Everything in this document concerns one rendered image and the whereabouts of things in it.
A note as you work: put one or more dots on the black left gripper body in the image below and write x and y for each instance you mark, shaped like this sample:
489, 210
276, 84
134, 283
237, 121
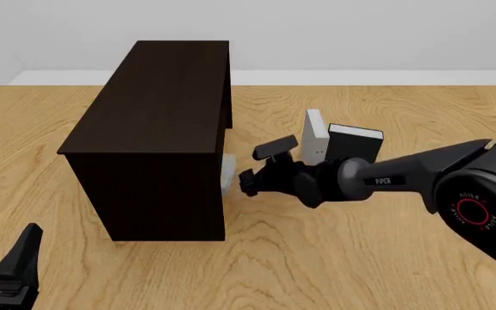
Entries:
4, 297

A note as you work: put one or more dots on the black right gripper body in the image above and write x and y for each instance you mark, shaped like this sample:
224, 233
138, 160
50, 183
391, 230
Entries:
274, 179

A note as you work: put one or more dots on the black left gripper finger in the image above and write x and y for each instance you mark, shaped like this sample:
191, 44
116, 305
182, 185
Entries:
22, 255

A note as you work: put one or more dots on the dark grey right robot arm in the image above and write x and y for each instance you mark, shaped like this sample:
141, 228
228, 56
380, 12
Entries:
459, 181

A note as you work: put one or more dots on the tall white book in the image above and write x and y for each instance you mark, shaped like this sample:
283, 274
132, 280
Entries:
314, 142

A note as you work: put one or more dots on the black book with white pages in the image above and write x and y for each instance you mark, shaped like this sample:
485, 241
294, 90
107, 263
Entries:
353, 145

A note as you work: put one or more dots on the dark brown wooden cabinet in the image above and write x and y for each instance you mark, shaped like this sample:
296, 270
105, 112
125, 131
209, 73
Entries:
153, 135

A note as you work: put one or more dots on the small flat plate on stalk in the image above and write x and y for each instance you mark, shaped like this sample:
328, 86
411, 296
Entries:
276, 145

